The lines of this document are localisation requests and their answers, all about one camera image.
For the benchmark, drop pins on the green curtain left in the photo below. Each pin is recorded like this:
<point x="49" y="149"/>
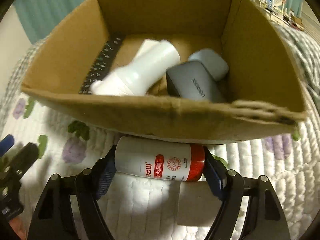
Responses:
<point x="39" y="17"/>

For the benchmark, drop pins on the light blue case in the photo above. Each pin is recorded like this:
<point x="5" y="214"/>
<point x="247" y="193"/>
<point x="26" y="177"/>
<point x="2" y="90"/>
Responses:
<point x="213" y="62"/>

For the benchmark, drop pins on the white handheld device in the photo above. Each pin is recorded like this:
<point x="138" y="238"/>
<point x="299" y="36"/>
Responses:
<point x="147" y="67"/>

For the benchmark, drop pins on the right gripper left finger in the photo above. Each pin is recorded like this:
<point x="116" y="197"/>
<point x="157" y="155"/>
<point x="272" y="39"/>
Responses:
<point x="53" y="216"/>

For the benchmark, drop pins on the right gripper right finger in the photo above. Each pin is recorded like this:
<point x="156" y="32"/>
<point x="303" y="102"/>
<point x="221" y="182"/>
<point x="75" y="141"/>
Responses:
<point x="264" y="218"/>

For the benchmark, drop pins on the brown cardboard box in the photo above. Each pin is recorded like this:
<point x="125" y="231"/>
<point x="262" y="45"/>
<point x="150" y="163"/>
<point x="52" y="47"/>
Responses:
<point x="262" y="90"/>

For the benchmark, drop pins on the grey power bank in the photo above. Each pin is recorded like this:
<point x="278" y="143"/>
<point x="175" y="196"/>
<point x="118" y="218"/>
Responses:
<point x="191" y="80"/>

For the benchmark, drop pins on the white dressing table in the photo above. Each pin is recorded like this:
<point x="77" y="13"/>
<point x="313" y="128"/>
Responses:
<point x="277" y="16"/>

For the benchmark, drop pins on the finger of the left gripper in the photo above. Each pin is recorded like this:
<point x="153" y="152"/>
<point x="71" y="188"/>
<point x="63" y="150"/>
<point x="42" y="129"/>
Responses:
<point x="24" y="159"/>
<point x="6" y="143"/>

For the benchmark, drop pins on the white red bottle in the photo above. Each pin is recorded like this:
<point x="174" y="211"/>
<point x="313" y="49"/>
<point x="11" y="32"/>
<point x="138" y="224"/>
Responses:
<point x="159" y="159"/>

